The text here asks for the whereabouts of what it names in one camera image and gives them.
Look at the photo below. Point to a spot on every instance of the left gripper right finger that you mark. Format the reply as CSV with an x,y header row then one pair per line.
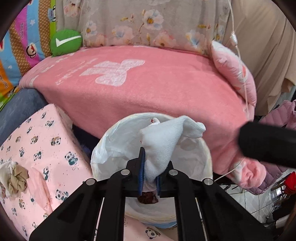
x,y
204,211

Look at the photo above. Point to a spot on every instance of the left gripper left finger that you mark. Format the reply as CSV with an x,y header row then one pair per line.
x,y
95,210

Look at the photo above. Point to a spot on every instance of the pink tissue sheet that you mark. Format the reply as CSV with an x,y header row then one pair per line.
x,y
39,190

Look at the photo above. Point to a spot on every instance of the dark red scrunchie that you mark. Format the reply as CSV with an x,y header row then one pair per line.
x,y
148,197

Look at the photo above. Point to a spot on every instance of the white sock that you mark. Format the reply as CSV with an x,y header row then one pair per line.
x,y
159,141

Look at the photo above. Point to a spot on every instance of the pink quilted jacket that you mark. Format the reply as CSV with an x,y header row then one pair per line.
x,y
284,117

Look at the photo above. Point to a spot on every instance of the beige knotted stocking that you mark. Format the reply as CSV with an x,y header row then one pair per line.
x,y
18,180

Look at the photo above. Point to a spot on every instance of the small pink patterned pillow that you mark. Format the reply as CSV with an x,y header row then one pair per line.
x,y
235,71

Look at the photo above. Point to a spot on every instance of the pink panda print sheet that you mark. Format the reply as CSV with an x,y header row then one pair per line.
x,y
44,141

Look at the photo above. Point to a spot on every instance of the white crumpled cloth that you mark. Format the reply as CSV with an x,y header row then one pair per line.
x,y
6,173

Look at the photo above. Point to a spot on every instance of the beige curtain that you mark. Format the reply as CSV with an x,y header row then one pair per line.
x,y
266,40

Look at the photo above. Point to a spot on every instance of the blue-grey cushion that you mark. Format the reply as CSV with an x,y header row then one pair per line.
x,y
23,104

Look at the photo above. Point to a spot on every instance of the pink fleece blanket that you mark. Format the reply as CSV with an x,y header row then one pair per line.
x,y
97,87

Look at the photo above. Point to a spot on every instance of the green checkmark plush cushion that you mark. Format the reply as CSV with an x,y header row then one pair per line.
x,y
65,42

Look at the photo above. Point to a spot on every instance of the striped monkey cartoon pillow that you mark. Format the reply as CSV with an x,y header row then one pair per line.
x,y
25,44

